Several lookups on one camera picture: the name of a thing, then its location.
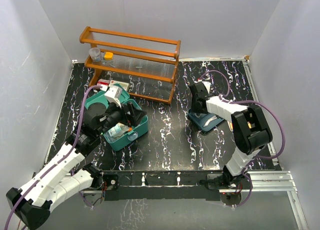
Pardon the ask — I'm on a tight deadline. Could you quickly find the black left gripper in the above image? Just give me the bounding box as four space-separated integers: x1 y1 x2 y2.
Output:
97 98 146 136

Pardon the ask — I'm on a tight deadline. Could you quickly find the dark blue divided tray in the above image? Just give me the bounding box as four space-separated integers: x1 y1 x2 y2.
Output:
187 109 224 133

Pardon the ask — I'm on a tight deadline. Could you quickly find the teal medicine kit box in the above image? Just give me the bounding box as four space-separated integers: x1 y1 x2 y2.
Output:
85 90 148 151

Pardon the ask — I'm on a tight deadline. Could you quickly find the blue face mask packet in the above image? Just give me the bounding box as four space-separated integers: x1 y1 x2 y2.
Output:
107 123 129 139

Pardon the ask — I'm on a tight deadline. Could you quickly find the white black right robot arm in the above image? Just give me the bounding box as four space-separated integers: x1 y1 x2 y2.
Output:
189 81 273 188

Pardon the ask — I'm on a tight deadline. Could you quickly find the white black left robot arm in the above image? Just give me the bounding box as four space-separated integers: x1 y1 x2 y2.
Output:
5 101 147 229

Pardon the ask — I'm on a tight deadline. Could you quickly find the red white medicine box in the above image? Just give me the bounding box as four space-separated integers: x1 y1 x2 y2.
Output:
97 79 110 87

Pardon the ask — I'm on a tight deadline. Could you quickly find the orange wooden shelf rack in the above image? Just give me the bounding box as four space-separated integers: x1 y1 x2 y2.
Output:
79 26 181 104

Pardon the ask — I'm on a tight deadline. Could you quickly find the yellow capped small jar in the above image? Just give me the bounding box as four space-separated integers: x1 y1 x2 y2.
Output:
103 52 114 62

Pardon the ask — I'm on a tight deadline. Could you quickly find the clear plastic cup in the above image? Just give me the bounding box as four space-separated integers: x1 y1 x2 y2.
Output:
89 47 102 62

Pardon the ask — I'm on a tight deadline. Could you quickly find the black metal base bar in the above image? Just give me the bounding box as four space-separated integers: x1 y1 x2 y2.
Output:
79 164 253 202

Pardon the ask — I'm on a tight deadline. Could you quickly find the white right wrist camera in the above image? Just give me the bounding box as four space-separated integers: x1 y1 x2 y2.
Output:
199 80 211 93

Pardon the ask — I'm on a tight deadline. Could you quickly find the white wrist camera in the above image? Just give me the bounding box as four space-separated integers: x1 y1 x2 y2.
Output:
100 85 123 108
199 80 211 93

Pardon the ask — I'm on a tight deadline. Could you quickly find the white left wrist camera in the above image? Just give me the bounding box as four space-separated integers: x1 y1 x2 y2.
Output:
100 85 123 108

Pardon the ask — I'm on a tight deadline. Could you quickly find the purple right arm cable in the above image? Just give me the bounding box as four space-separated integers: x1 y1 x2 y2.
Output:
199 70 286 207

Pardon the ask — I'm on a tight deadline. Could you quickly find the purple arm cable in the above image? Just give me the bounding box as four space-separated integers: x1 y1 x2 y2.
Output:
3 86 103 230
199 70 286 207

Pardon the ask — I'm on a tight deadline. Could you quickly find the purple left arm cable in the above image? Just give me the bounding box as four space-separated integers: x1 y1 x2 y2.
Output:
3 86 103 230

